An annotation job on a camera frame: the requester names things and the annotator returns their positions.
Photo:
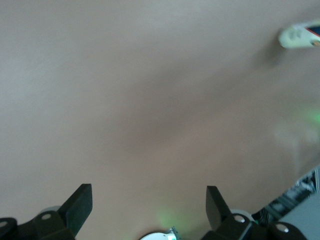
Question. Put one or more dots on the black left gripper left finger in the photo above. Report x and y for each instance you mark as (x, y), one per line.
(72, 212)

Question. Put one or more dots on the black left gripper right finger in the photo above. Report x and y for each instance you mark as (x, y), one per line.
(218, 212)

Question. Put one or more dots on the blue white tennis ball can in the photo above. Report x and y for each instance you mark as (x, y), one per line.
(295, 37)

